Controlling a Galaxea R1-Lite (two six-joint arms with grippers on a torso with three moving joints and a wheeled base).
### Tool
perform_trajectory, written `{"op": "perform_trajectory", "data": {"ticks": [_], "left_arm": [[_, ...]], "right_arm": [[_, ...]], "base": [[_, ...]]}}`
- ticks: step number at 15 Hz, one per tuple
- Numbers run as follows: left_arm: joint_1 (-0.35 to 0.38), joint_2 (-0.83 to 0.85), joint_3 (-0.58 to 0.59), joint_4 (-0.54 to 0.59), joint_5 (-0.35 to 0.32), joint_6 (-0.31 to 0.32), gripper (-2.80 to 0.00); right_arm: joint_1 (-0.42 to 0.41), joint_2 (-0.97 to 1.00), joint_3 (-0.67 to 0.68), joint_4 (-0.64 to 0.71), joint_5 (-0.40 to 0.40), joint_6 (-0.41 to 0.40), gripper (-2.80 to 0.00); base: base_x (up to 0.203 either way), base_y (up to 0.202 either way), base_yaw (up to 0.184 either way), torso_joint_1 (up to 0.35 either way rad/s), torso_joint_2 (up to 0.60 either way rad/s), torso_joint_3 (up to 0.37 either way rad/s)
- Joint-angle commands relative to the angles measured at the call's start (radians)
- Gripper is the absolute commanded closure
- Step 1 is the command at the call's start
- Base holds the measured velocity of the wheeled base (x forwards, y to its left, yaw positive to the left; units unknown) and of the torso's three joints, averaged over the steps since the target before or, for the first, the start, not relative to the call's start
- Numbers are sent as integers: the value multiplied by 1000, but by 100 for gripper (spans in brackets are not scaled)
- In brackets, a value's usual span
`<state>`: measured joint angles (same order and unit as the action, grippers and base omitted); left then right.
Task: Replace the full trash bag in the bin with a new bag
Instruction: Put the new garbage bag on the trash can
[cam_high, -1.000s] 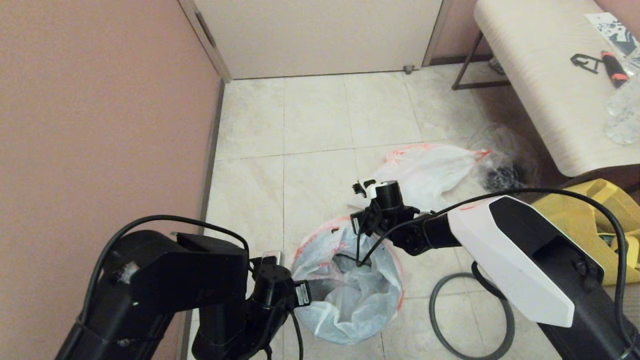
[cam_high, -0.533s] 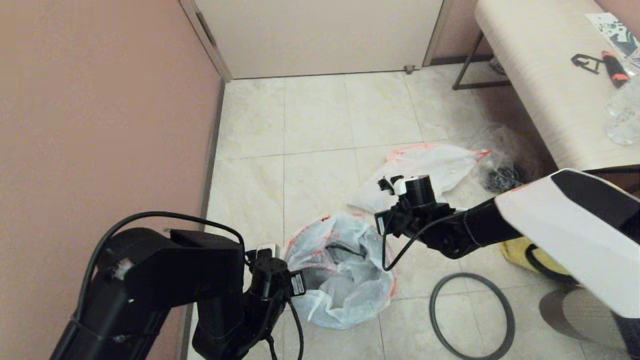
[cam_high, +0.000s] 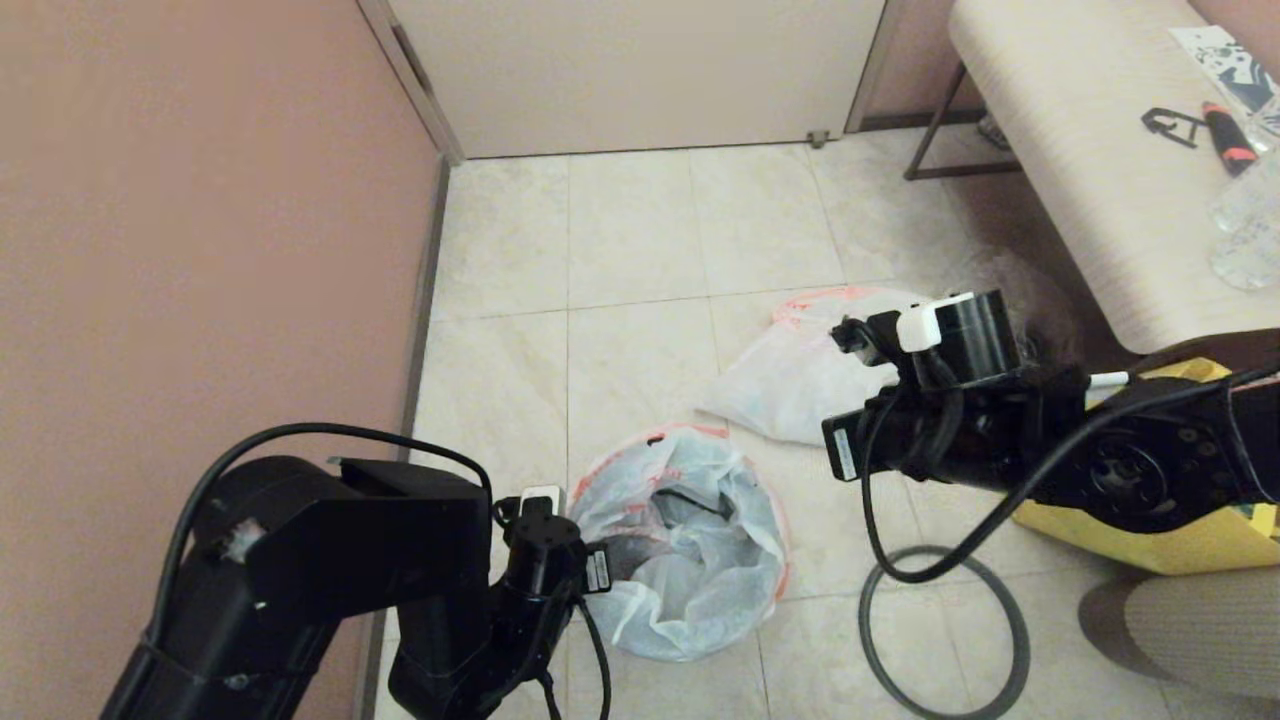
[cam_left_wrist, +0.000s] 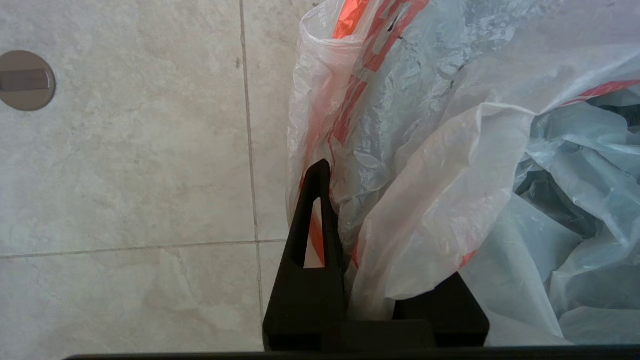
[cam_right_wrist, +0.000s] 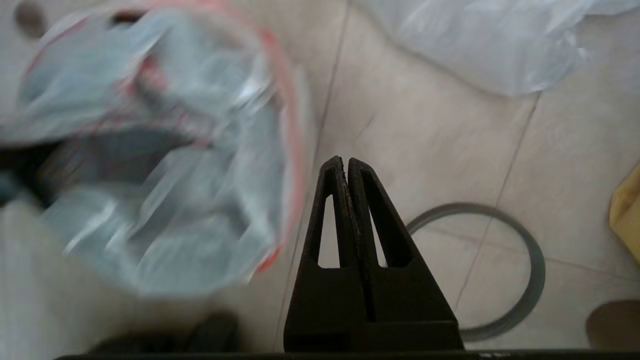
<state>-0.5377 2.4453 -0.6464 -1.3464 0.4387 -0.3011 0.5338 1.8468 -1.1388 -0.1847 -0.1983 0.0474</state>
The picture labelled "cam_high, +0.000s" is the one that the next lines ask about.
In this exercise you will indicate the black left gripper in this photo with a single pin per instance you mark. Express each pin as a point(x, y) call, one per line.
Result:
point(545, 630)

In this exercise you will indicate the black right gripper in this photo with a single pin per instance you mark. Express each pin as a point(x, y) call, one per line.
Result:
point(960, 435)

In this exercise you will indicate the fresh white red-print trash bag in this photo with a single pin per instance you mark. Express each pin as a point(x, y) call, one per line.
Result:
point(720, 590)

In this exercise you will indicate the used white red-print trash bag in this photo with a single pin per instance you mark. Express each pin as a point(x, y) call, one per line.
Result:
point(780, 380)

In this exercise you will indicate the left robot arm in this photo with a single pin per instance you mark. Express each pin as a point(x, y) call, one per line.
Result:
point(330, 560)

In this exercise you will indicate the clear bag of dark parts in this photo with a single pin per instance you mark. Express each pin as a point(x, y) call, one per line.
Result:
point(1040, 300)

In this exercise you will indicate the yellow fabric tote bag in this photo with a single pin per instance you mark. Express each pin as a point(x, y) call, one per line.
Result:
point(1200, 548)

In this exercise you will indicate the small grey floor object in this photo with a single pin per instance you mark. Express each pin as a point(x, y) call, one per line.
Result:
point(992, 133)

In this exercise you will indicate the light wood-grain table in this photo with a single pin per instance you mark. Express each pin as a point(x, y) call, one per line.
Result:
point(1080, 150)

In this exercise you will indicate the white ribbed cylinder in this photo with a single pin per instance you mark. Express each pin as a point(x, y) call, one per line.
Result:
point(1200, 630)

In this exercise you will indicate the clear plastic bottle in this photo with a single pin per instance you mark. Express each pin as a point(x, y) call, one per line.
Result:
point(1245, 260)
point(1250, 195)

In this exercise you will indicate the black hook clip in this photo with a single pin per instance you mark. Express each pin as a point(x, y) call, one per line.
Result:
point(1162, 120)

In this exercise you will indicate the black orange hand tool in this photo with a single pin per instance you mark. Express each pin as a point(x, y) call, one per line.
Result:
point(1228, 140)

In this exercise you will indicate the printed black white paper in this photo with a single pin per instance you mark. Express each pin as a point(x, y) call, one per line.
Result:
point(1225, 65)

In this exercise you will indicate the white door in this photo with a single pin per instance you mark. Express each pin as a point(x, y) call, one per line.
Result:
point(640, 70)

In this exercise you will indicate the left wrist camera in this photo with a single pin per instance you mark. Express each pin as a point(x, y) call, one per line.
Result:
point(540, 550)

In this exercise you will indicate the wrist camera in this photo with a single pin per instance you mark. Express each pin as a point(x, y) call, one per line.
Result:
point(540, 550)
point(965, 330)

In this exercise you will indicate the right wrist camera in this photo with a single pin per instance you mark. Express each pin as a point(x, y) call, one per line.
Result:
point(965, 330)

